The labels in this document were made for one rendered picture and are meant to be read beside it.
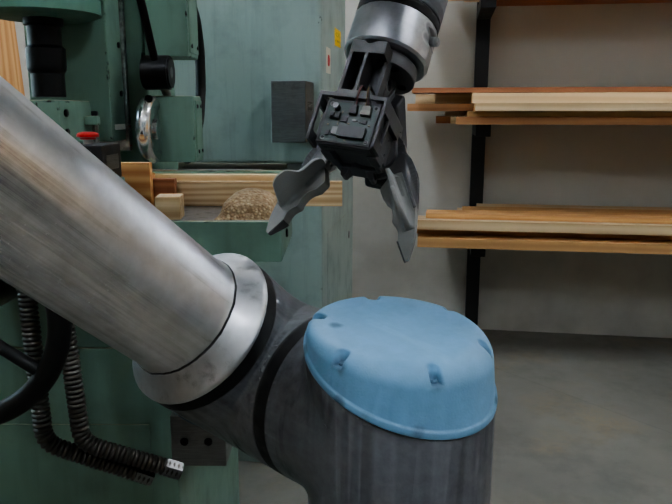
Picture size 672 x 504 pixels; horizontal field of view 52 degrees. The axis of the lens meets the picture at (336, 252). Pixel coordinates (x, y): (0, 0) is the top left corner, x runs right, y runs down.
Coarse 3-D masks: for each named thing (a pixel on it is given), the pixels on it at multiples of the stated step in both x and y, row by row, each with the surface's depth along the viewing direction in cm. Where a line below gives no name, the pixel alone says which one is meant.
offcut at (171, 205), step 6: (156, 198) 98; (162, 198) 98; (168, 198) 98; (174, 198) 98; (180, 198) 99; (156, 204) 98; (162, 204) 98; (168, 204) 99; (174, 204) 99; (180, 204) 99; (162, 210) 99; (168, 210) 99; (174, 210) 99; (180, 210) 99; (168, 216) 99; (174, 216) 99; (180, 216) 99
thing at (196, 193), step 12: (180, 192) 113; (192, 192) 113; (204, 192) 113; (216, 192) 113; (228, 192) 113; (324, 192) 113; (336, 192) 113; (192, 204) 113; (204, 204) 113; (216, 204) 113; (312, 204) 113; (324, 204) 113; (336, 204) 113
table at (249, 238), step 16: (192, 208) 111; (208, 208) 111; (176, 224) 98; (192, 224) 98; (208, 224) 98; (224, 224) 98; (240, 224) 98; (256, 224) 98; (208, 240) 99; (224, 240) 99; (240, 240) 99; (256, 240) 99; (272, 240) 99; (288, 240) 111; (256, 256) 99; (272, 256) 99
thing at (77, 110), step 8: (40, 104) 106; (48, 104) 106; (56, 104) 106; (64, 104) 108; (72, 104) 112; (80, 104) 115; (88, 104) 119; (48, 112) 107; (56, 112) 107; (64, 112) 108; (72, 112) 112; (80, 112) 115; (88, 112) 119; (56, 120) 107; (64, 120) 108; (72, 120) 112; (80, 120) 115; (64, 128) 108; (72, 128) 112; (80, 128) 115; (88, 128) 119; (72, 136) 112
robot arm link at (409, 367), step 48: (288, 336) 59; (336, 336) 52; (384, 336) 52; (432, 336) 53; (480, 336) 54; (288, 384) 55; (336, 384) 49; (384, 384) 48; (432, 384) 48; (480, 384) 50; (288, 432) 54; (336, 432) 50; (384, 432) 48; (432, 432) 48; (480, 432) 51; (336, 480) 51; (384, 480) 49; (432, 480) 49; (480, 480) 52
